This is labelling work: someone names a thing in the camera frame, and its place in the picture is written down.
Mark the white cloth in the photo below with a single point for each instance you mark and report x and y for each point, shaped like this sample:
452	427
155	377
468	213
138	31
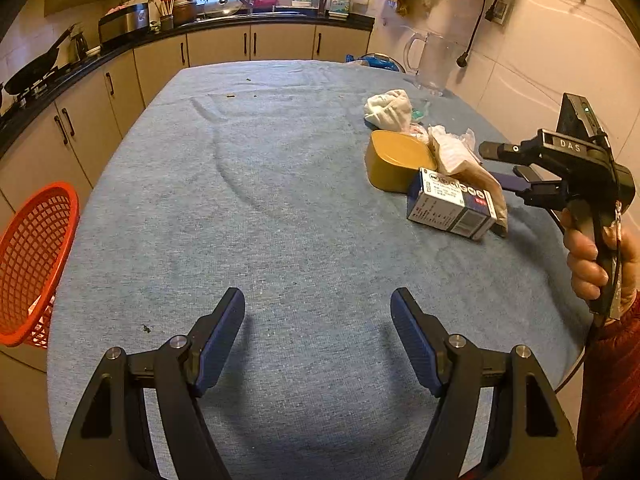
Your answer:
391	111

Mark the blue white carton box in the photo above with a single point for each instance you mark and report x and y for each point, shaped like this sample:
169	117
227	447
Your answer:
446	204

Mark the clear glass pitcher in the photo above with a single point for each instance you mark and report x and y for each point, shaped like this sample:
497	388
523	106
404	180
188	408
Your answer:
431	58

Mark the clear plastic bag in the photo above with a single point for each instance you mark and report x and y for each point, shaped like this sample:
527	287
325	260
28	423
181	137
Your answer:
418	132

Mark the yellow box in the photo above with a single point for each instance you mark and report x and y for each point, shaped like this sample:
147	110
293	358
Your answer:
393	160

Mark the white paper bag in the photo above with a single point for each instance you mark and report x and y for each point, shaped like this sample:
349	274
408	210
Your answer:
456	157

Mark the beige lower cabinets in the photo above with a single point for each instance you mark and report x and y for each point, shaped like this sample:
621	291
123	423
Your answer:
68	126

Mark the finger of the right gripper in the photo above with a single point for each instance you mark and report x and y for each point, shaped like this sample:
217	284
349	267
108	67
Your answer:
500	152
519	180

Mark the blue tablecloth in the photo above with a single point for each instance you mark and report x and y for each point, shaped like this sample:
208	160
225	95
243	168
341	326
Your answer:
252	175

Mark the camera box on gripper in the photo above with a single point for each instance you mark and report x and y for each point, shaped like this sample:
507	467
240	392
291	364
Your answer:
577	119

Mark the right hand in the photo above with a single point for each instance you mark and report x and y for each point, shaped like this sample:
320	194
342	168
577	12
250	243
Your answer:
587	276

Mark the blue bag behind table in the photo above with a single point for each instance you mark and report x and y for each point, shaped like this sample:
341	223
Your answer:
376	60

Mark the glass pot lid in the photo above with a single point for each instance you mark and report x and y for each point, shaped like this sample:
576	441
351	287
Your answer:
218	8

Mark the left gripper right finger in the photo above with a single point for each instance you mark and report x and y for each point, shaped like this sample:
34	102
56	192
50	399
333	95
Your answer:
528	435

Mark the red plastic basket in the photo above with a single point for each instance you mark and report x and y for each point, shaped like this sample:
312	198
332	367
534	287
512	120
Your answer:
34	249

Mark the black frying pan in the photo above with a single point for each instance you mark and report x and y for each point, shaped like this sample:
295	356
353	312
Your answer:
34	71

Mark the teal tissue pack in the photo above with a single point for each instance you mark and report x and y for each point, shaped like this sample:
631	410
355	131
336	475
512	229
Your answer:
421	112

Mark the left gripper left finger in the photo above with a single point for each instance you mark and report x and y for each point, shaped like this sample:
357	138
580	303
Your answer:
109	437

